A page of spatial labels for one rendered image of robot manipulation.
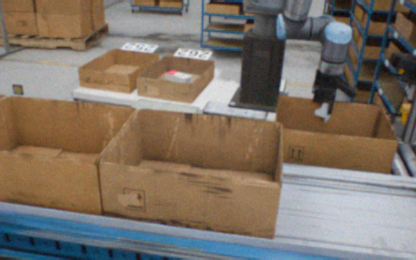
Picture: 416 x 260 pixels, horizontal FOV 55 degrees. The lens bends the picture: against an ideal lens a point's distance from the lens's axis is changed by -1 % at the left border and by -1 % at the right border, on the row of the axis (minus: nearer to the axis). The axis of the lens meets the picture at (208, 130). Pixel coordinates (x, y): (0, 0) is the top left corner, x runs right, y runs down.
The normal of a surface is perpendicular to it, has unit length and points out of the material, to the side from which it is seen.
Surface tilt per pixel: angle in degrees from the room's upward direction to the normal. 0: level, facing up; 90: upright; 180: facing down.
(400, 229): 0
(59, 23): 91
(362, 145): 90
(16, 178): 91
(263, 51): 90
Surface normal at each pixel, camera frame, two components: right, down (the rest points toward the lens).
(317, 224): 0.04, -0.89
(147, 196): -0.17, 0.45
